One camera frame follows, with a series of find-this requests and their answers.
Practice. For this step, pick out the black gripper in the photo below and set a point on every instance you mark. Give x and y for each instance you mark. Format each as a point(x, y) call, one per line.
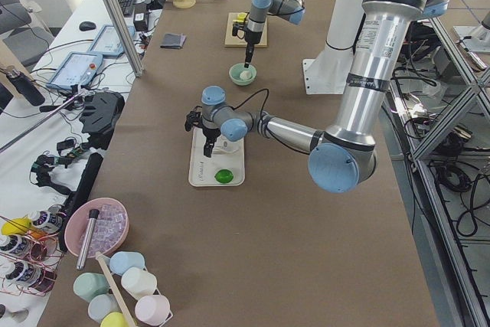
point(251, 38)
point(210, 134)

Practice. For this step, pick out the white spoon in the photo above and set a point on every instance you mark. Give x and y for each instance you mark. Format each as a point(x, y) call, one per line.
point(225, 147)

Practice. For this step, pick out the white steamed bun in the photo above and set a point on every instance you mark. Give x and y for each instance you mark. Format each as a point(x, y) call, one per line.
point(245, 75)

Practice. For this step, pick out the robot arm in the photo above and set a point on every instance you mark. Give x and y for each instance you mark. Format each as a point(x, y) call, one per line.
point(342, 155)
point(290, 10)

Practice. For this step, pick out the light green bowl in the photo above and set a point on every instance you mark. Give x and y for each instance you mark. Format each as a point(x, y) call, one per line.
point(235, 70)

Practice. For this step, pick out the pink bowl with ice cubes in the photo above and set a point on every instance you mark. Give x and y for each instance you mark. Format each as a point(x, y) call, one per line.
point(111, 227)

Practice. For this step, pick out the metal tube in bowl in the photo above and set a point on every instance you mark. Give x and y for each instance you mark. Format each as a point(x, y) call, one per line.
point(85, 246)

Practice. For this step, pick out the bamboo cutting board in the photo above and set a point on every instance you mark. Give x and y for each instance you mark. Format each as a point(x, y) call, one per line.
point(238, 41)

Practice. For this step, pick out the white rabbit tray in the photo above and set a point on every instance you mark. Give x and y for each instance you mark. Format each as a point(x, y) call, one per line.
point(202, 169)

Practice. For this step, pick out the green lime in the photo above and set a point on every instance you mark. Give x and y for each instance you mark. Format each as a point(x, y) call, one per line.
point(224, 176)

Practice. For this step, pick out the grey folded cloth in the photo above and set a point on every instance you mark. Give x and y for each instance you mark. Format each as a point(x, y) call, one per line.
point(173, 41)

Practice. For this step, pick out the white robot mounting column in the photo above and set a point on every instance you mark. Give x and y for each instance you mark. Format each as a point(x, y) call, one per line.
point(327, 73)

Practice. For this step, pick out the black headset device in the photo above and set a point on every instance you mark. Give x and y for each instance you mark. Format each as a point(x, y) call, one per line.
point(100, 114)

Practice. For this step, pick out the far teach pendant tablet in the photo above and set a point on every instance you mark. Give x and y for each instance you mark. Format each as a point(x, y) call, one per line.
point(107, 42)

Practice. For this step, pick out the teach pendant tablet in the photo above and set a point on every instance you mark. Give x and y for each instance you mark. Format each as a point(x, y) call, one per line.
point(77, 69)
point(107, 42)

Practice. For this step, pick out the near teach pendant tablet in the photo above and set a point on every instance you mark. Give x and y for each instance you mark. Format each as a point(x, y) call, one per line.
point(77, 69)

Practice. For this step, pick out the white cup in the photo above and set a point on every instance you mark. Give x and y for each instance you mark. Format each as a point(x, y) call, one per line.
point(139, 283)

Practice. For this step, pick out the wooden stick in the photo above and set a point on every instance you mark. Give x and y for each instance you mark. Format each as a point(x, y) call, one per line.
point(100, 258)

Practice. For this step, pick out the black computer mouse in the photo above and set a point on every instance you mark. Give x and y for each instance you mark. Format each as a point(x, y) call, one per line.
point(87, 26)

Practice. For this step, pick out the pink cup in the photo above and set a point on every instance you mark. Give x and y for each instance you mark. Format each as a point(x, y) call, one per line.
point(153, 310)

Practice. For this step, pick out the green cup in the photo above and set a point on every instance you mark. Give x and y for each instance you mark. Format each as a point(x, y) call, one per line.
point(89, 285)

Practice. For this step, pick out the black bottle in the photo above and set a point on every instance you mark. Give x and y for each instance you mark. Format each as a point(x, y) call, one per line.
point(24, 85)

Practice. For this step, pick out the grey cup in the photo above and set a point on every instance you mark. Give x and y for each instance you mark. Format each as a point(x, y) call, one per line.
point(101, 306)

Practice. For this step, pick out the yellow cup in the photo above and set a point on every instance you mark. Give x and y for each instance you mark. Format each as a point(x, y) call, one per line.
point(114, 319)

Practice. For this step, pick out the white wire cup rack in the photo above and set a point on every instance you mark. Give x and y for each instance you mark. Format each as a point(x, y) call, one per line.
point(152, 308)

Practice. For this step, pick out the aluminium frame post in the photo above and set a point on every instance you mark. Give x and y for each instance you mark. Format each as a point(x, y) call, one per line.
point(116, 16)

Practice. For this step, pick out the copper wire bottle rack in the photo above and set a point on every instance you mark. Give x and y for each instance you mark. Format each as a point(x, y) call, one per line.
point(29, 260)

